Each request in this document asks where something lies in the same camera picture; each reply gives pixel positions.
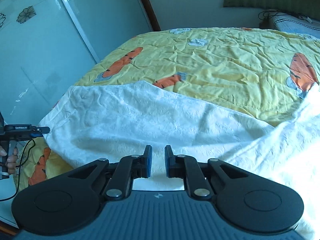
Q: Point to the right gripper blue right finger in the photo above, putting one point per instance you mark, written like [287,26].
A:
[193,173]

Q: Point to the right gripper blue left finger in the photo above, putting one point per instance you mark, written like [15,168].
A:
[120,176]

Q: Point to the white textured pants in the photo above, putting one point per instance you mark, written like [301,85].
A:
[92,122]

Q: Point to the left hand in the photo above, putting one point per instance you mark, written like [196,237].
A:
[11,160]

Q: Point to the frosted glass wardrobe door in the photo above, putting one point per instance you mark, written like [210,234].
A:
[48,45]

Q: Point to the yellow carrot print bedspread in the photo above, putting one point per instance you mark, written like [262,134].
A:
[265,74]

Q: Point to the grey striped pillow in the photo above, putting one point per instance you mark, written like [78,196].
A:
[296,25]

